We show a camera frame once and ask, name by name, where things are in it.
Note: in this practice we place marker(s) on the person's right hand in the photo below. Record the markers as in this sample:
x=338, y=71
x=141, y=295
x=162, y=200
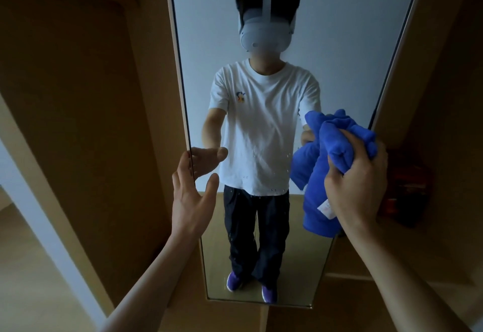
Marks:
x=358, y=192

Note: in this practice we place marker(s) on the blue microfibre cloth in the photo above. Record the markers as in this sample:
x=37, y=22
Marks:
x=315, y=192

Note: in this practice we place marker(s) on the person's left forearm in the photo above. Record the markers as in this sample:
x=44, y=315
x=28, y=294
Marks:
x=151, y=290

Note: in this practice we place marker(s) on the person's left hand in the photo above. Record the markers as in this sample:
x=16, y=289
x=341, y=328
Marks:
x=190, y=207

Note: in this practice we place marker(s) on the red box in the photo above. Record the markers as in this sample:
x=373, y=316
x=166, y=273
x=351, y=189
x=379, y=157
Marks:
x=409, y=188

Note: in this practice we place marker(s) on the small black pouch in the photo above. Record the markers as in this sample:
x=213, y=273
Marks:
x=405, y=217

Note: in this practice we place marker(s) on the tall framed mirror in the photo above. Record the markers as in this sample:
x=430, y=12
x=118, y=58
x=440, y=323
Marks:
x=339, y=41

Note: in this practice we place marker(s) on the wooden wardrobe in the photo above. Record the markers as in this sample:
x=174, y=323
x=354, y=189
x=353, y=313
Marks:
x=94, y=116

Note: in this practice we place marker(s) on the person's right forearm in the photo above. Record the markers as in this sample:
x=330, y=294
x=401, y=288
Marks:
x=396, y=286

